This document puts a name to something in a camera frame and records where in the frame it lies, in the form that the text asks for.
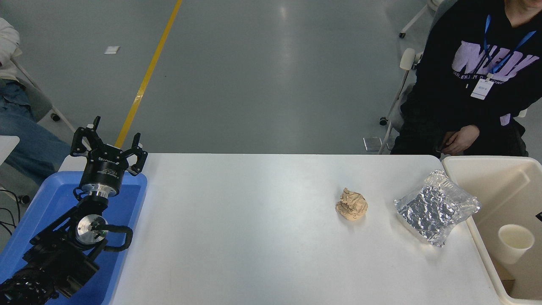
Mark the large pale plastic bin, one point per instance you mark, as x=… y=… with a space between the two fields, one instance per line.
x=504 y=190

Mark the blue plastic tray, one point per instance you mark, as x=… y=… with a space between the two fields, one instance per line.
x=51 y=199

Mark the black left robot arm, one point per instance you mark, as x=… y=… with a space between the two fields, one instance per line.
x=55 y=258

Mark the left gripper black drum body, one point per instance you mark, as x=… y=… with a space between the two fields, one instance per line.
x=104 y=170

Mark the small white side table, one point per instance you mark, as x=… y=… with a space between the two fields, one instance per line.
x=6 y=146

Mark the person in jeans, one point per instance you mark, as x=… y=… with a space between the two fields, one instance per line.
x=25 y=144

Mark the crumpled silver foil tray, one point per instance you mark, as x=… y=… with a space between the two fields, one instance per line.
x=436 y=207

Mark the grey swivel chair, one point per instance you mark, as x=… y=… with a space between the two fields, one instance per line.
x=36 y=101

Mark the clear floor plate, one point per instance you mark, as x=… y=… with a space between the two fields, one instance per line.
x=372 y=143

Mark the person's left hand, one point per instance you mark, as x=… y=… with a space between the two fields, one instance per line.
x=463 y=140

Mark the white frame wheeled chair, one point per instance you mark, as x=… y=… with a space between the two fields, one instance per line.
x=417 y=19

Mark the crumpled tan paper ball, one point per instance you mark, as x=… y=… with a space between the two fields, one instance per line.
x=351 y=204

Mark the grey white office chair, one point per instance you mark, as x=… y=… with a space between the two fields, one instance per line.
x=402 y=84

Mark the white paper cup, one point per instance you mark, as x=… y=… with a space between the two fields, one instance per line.
x=514 y=243

